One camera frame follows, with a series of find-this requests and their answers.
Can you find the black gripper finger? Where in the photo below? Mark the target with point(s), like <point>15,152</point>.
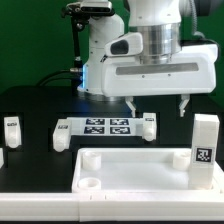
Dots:
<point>185,98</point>
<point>131,106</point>

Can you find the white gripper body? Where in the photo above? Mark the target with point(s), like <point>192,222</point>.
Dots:
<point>190,71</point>

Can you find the white desk tabletop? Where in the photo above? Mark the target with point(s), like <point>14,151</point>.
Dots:
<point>137,170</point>

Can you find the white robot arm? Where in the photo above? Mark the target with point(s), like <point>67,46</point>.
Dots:
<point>163,53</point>

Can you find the white L-shaped obstacle fence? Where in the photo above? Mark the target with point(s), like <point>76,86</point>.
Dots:
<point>112,206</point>

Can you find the white block at left edge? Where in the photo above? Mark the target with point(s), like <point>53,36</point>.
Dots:
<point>1,158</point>

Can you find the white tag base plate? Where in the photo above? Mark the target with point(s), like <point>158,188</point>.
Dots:
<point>106,126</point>

